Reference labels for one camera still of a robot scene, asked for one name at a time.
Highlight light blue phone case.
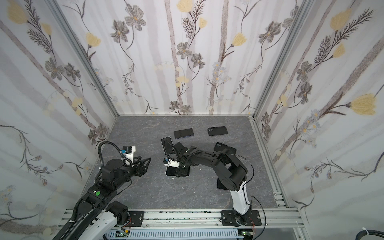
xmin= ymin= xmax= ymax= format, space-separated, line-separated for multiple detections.
xmin=160 ymin=136 xmax=176 ymax=157

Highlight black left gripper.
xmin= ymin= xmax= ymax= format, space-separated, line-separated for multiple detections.
xmin=112 ymin=154 xmax=152 ymax=191

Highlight black phone case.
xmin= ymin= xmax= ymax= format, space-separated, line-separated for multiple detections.
xmin=214 ymin=142 xmax=237 ymax=155
xmin=208 ymin=126 xmax=228 ymax=137

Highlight purple cased phone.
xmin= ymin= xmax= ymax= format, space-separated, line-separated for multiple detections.
xmin=165 ymin=165 xmax=190 ymax=178
xmin=217 ymin=179 xmax=228 ymax=191

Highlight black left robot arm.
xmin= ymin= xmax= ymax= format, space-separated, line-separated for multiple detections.
xmin=54 ymin=141 xmax=151 ymax=240

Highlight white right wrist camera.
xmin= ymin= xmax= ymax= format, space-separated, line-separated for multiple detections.
xmin=163 ymin=158 xmax=180 ymax=168

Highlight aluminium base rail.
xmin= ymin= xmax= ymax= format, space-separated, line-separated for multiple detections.
xmin=56 ymin=116 xmax=310 ymax=240

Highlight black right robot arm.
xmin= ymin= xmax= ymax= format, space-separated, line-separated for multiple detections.
xmin=161 ymin=137 xmax=253 ymax=226

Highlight blue phone black screen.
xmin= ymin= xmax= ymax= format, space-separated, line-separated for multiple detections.
xmin=161 ymin=137 xmax=175 ymax=155

